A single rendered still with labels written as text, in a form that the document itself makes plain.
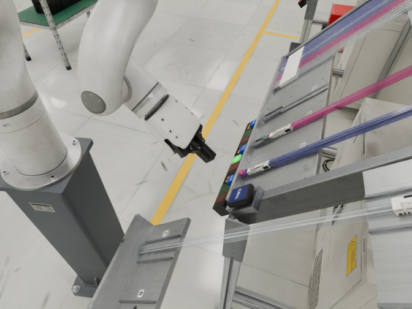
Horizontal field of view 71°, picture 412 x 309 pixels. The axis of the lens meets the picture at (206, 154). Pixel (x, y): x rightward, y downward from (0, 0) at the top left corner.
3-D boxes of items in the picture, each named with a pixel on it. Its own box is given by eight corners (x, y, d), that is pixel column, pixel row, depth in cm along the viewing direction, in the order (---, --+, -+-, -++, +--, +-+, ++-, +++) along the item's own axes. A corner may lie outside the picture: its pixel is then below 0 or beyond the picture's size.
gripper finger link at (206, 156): (187, 142, 66) (206, 161, 68) (181, 152, 64) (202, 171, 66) (195, 137, 64) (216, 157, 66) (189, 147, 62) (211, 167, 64)
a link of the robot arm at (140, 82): (146, 96, 54) (164, 75, 61) (88, 42, 50) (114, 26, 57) (123, 119, 59) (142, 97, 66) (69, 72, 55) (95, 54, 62)
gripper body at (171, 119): (154, 98, 67) (189, 130, 71) (132, 125, 60) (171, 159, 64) (172, 81, 62) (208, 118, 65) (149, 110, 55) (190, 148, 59)
